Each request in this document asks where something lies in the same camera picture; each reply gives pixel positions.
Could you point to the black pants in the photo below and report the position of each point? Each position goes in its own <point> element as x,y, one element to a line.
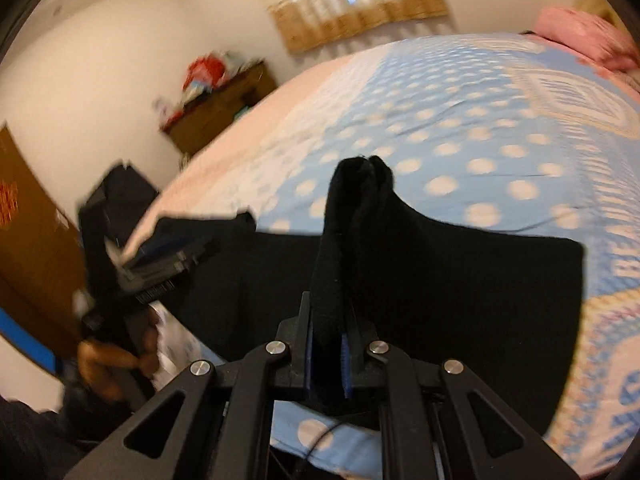
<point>450,285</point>

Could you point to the beige patterned curtain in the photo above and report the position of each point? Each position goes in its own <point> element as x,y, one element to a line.
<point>350,5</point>

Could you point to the brown wooden desk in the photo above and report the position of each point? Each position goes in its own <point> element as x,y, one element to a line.
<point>210,120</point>

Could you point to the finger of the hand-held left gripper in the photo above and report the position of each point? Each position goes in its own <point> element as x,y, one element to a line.
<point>170,262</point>

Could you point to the blue strip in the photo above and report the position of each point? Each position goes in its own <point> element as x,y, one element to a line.
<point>25,335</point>

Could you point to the bed with polka dot sheet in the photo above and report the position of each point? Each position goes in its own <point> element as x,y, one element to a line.
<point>450,110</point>

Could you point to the person's dark clothing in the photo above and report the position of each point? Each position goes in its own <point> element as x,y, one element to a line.
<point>30,440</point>

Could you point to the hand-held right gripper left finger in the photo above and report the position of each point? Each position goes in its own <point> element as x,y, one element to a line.
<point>299,355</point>

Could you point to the red door decoration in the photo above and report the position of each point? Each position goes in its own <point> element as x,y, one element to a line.
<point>7,205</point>

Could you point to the person's left hand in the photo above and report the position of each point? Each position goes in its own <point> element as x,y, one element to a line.
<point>95,367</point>

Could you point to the brown wooden door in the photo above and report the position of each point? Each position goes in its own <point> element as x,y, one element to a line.
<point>35,240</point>

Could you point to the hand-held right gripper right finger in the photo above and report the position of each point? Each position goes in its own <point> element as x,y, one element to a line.
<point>346,365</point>

